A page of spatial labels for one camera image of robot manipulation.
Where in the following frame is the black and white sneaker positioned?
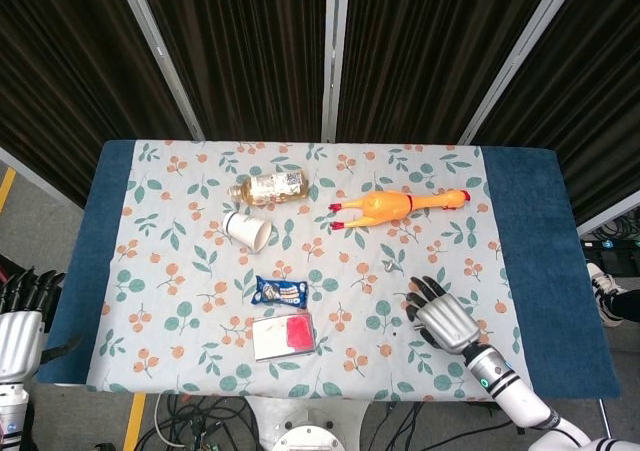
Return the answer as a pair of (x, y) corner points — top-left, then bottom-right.
(586, 262), (629, 328)

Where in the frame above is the blue table cover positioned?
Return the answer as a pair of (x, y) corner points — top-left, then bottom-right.
(37, 139), (624, 402)

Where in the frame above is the grey metal partition post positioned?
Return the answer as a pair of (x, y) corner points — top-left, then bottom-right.
(457, 0), (587, 146)
(112, 0), (205, 141)
(321, 0), (351, 143)

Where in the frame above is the plastic bottle with amber liquid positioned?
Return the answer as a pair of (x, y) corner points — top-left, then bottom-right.
(229, 170), (310, 208)

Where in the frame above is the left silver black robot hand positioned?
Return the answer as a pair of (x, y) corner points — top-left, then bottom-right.
(0, 268), (82, 385)

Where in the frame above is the black floor cable bundle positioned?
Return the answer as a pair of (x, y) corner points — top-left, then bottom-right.
(135, 394), (254, 451)

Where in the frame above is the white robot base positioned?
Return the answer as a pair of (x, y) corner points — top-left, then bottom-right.
(248, 395), (372, 451)

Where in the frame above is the white card with red patch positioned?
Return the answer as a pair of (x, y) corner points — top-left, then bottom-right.
(251, 312), (317, 363)

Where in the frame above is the white floor cable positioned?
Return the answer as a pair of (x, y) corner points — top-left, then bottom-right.
(152, 394), (187, 448)

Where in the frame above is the blue cookie snack packet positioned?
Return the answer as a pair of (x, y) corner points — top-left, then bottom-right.
(249, 274), (309, 310)

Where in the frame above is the white paper cup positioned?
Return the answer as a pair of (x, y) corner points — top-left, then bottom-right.
(222, 210), (274, 253)

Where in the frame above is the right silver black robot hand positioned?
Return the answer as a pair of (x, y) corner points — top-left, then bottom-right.
(404, 275), (483, 358)

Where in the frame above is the floral print tablecloth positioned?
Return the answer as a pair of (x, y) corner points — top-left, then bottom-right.
(85, 140), (535, 402)

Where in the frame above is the yellow rubber chicken toy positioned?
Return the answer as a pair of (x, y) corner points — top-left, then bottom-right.
(327, 188), (472, 231)

